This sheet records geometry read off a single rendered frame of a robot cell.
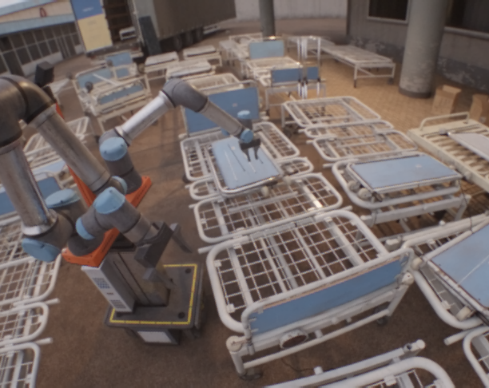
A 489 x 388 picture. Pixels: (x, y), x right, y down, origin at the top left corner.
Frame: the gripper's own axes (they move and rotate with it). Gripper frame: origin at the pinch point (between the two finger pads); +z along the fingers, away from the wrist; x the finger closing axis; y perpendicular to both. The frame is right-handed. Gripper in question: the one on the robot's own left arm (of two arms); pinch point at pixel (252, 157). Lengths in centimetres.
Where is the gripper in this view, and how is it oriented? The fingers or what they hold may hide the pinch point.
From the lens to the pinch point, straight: 178.0
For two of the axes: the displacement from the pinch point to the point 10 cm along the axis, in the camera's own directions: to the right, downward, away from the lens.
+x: -9.5, 3.0, -0.9
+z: 1.8, 7.5, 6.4
